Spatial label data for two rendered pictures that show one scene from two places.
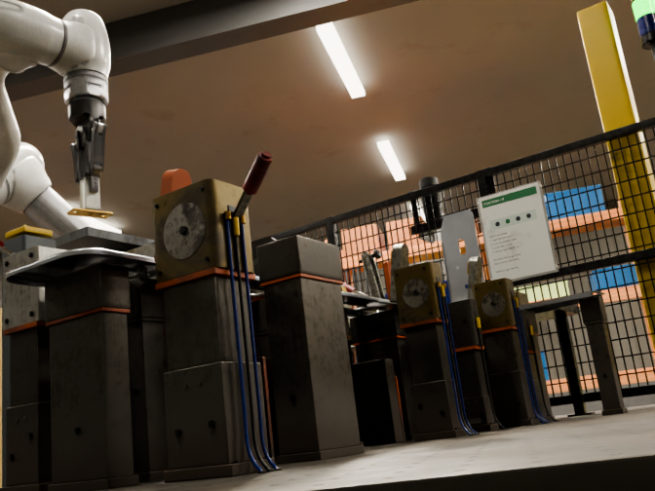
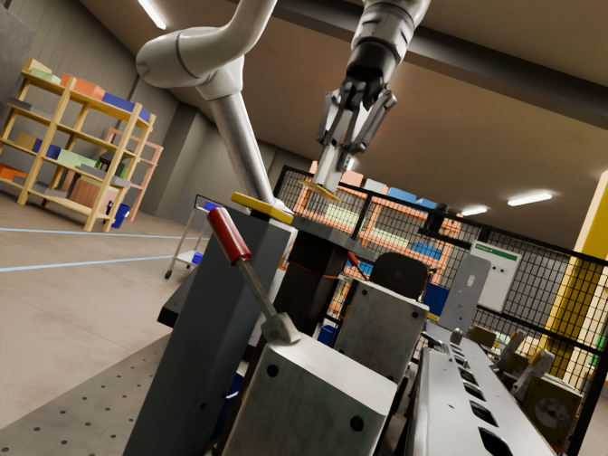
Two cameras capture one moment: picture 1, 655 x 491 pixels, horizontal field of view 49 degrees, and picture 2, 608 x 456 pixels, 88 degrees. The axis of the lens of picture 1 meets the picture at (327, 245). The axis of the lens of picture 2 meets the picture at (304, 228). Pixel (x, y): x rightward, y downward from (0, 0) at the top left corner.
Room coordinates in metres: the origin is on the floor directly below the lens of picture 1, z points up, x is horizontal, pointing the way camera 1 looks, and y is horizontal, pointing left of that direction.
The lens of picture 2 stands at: (0.87, 0.55, 1.14)
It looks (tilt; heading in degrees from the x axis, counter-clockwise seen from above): 1 degrees up; 352
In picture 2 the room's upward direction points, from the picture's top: 22 degrees clockwise
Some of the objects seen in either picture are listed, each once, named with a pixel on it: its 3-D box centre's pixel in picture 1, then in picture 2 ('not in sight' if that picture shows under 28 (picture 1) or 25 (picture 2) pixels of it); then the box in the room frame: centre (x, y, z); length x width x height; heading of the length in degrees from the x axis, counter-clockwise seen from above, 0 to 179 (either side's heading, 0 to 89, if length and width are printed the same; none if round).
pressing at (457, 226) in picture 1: (463, 266); (464, 292); (2.11, -0.40, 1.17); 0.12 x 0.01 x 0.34; 58
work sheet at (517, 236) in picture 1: (516, 234); (486, 275); (2.31, -0.63, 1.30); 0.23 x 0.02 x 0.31; 58
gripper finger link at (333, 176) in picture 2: (92, 193); (335, 171); (1.37, 0.46, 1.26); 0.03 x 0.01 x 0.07; 133
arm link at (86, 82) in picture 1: (86, 93); (380, 42); (1.38, 0.47, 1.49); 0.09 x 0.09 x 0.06
